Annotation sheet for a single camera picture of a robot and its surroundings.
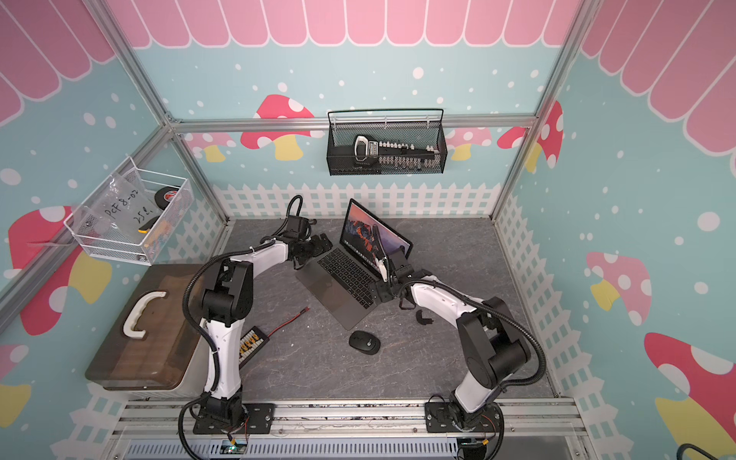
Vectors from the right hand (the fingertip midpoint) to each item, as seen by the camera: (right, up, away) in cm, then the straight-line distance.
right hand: (385, 286), depth 92 cm
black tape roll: (-62, +28, -13) cm, 69 cm away
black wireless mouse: (-6, -16, -7) cm, 18 cm away
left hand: (-23, +11, +14) cm, 29 cm away
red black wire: (-27, -9, +2) cm, 28 cm away
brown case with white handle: (-61, -12, -19) cm, 65 cm away
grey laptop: (-15, +2, +10) cm, 18 cm away
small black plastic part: (+11, -11, -1) cm, 16 cm away
